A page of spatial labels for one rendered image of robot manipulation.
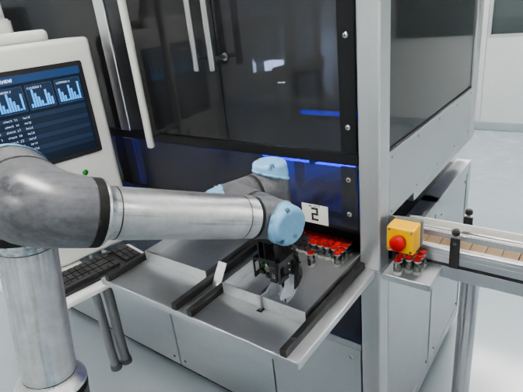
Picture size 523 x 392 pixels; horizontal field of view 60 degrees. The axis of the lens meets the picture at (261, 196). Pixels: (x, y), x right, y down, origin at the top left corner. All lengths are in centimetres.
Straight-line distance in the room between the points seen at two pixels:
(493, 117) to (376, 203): 472
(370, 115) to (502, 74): 467
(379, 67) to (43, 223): 79
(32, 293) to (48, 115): 93
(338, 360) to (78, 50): 132
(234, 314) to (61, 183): 68
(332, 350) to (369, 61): 91
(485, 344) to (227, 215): 194
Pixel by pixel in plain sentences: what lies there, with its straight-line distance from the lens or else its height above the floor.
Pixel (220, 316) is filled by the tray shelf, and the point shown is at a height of 88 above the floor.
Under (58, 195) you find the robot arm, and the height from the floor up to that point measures 139.
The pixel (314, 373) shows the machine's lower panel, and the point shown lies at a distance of 168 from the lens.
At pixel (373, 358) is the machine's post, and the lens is 149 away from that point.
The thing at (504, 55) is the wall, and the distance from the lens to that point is 572.
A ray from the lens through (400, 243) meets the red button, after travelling 118.
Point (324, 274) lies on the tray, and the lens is 128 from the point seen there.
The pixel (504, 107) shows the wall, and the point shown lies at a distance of 582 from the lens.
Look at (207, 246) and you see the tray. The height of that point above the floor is 88.
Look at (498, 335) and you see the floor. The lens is 256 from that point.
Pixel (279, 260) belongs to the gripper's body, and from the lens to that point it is 100.
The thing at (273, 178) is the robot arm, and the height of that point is 126.
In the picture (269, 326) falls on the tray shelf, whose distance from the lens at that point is 112.
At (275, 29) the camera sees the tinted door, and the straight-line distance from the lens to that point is 123.
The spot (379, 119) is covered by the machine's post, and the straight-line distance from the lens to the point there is 112.
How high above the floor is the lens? 158
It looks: 23 degrees down
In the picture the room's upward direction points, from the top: 6 degrees counter-clockwise
